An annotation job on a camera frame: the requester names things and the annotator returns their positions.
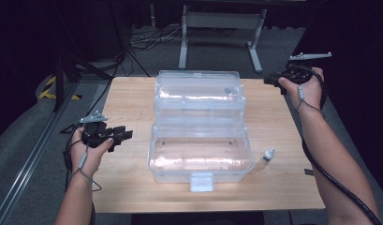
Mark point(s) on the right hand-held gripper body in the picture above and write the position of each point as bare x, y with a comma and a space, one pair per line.
297, 73

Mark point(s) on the person's left hand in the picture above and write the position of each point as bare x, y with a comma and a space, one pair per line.
86, 159

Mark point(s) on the black metal stand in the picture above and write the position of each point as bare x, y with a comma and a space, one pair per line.
59, 78

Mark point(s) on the person's right hand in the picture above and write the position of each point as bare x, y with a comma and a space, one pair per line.
309, 93

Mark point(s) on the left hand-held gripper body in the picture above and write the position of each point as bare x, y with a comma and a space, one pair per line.
94, 134

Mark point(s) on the clear plastic storage box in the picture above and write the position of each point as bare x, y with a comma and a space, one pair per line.
200, 156

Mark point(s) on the grey metal table frame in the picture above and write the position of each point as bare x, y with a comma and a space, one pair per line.
222, 20

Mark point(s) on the metal floor rail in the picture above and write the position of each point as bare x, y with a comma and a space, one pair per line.
30, 159

